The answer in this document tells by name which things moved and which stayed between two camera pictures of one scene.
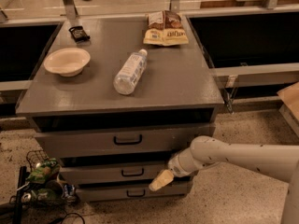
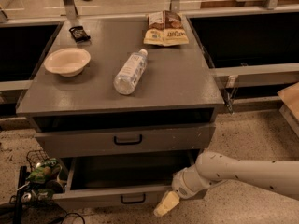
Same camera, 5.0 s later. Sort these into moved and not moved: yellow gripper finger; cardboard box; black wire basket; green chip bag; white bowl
Moved: yellow gripper finger
Not moved: white bowl; cardboard box; black wire basket; green chip bag
